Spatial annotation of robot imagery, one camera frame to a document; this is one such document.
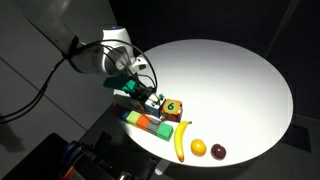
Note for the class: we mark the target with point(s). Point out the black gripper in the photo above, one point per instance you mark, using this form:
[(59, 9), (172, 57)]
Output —
[(139, 94)]

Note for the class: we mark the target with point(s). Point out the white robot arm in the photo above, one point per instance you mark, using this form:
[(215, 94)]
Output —
[(113, 56)]

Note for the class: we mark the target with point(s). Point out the white blue soft block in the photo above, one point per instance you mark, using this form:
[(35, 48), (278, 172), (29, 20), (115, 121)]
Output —
[(153, 105)]

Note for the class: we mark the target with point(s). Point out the orange soft block number nine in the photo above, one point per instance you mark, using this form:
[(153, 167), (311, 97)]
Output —
[(172, 110)]

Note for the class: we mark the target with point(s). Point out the orange cube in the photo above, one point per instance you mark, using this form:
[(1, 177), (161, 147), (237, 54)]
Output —
[(143, 121)]

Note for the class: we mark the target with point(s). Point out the grey dotted cube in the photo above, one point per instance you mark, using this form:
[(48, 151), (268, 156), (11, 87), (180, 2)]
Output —
[(153, 126)]

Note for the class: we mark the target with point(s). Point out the lime green cube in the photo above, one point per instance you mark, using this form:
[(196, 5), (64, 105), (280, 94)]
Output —
[(133, 117)]

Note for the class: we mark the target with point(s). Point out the blue cube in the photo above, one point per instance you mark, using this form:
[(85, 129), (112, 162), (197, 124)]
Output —
[(123, 116)]

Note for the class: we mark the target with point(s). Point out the yellow banana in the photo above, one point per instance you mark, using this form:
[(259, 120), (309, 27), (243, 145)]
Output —
[(178, 139)]

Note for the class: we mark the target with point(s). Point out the yellow orange fruit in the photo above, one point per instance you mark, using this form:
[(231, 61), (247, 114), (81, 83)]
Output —
[(198, 147)]

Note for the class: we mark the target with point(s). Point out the dark red plum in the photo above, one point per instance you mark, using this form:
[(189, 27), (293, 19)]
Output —
[(218, 152)]

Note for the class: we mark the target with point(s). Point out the round white table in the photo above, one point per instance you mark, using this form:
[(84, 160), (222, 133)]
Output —
[(232, 96)]

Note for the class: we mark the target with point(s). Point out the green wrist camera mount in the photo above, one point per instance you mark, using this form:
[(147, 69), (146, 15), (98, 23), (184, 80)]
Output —
[(120, 83)]

